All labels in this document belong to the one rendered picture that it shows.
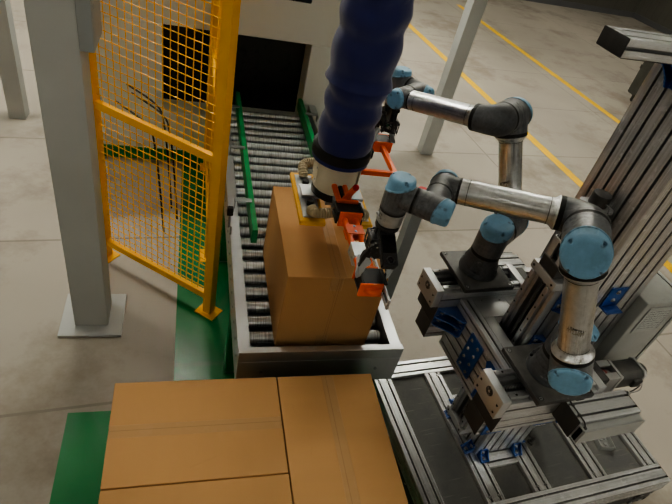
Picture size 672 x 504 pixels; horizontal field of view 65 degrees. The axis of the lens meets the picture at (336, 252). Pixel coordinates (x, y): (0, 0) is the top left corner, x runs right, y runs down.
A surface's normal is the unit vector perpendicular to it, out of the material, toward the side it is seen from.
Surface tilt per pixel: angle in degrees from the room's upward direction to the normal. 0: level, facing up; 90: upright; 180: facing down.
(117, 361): 0
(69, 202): 90
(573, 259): 83
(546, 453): 0
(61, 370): 0
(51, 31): 90
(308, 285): 90
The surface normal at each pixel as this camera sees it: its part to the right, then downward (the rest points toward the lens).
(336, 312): 0.18, 0.65
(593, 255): -0.39, 0.41
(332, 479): 0.20, -0.76
